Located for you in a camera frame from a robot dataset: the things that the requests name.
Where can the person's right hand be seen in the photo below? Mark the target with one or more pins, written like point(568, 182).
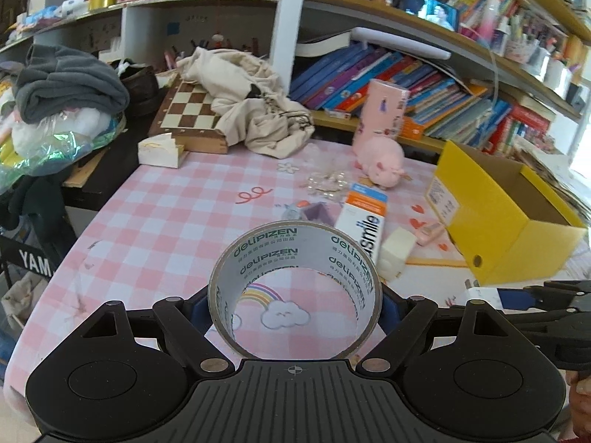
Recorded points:
point(580, 402)

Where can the iridescent plastic bag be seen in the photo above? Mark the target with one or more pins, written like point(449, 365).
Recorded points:
point(54, 143)

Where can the small pink stapler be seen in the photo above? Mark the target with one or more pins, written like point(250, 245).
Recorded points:
point(429, 232)

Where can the white bookshelf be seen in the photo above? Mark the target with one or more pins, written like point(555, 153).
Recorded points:
point(147, 28)

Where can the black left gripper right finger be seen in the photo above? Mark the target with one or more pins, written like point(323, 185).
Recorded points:
point(405, 322)

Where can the white paper box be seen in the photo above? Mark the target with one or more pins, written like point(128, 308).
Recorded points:
point(161, 151)

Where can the pink cylindrical container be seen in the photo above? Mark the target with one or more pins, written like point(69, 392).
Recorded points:
point(382, 113)

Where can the smartphone on shelf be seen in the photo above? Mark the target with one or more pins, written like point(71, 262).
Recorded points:
point(433, 11)

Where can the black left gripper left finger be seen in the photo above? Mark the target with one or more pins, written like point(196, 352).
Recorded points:
point(184, 323)

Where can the pearl flower hair accessory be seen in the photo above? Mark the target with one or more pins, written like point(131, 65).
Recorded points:
point(332, 185)

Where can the pink plush pig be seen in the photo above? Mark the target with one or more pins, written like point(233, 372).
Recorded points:
point(382, 161)

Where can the white orange toothpaste box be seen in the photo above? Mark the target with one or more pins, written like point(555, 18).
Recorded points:
point(363, 218)

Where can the blue purple toy truck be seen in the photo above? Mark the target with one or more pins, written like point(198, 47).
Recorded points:
point(306, 211)

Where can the pink checkered tablecloth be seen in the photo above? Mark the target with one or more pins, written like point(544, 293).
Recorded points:
point(160, 235)

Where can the yellow cardboard box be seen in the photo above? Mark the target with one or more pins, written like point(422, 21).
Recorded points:
point(506, 221)

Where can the white foam block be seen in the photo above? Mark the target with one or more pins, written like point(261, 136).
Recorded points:
point(394, 253)

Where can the wooden chess board box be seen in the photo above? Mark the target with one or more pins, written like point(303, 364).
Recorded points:
point(185, 114)

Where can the grey folded clothing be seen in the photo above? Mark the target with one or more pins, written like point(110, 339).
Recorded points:
point(55, 78)

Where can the beige cloth bag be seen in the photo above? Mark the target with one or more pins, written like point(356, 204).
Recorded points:
point(250, 101)

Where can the grey duct tape roll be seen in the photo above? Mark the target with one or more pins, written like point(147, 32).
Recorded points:
point(294, 290)

